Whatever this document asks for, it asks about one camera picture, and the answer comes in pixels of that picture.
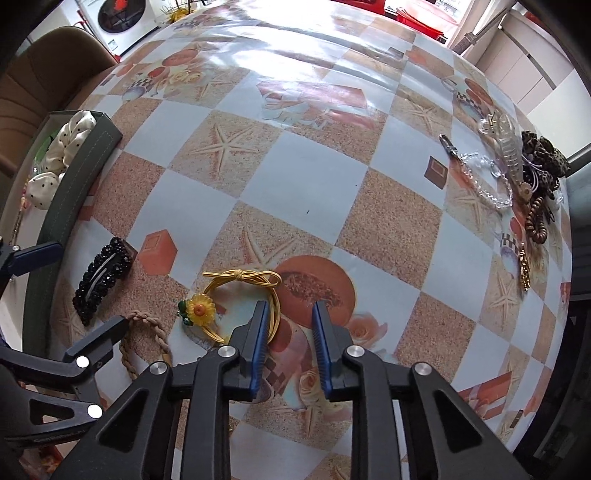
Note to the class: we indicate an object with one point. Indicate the basket of gold ornaments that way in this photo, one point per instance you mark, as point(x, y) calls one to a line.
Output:
point(175, 14)

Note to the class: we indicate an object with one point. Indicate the clear plastic hair claw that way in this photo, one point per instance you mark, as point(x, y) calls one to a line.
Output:
point(508, 143)

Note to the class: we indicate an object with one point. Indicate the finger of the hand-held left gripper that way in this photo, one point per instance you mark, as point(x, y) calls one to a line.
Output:
point(37, 257)
point(99, 341)

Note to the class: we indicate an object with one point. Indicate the red plastic bucket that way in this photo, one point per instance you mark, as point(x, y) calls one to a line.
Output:
point(425, 18)

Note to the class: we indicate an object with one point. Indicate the brown padded chair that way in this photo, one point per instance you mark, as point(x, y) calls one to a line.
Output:
point(51, 78)

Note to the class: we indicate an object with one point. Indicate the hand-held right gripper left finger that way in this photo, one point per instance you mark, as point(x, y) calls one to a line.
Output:
point(260, 350)

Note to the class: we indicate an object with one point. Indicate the black beaded hair clip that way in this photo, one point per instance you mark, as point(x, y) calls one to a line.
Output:
point(115, 251)

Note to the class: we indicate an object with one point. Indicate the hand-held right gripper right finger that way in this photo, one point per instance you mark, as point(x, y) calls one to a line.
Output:
point(321, 350)

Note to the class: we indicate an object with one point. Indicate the white storage cabinet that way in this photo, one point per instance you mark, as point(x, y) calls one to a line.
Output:
point(521, 64)

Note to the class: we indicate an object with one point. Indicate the white washing machine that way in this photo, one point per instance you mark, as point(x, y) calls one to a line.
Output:
point(120, 18)

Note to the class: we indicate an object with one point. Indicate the cream polka-dot scrunchie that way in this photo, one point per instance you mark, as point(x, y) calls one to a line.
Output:
point(69, 138)

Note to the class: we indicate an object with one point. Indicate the leopard print scrunchie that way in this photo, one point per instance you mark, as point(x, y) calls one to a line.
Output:
point(547, 152)

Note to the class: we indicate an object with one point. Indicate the gold leaf hair clip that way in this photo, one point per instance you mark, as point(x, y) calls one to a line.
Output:
point(524, 272)

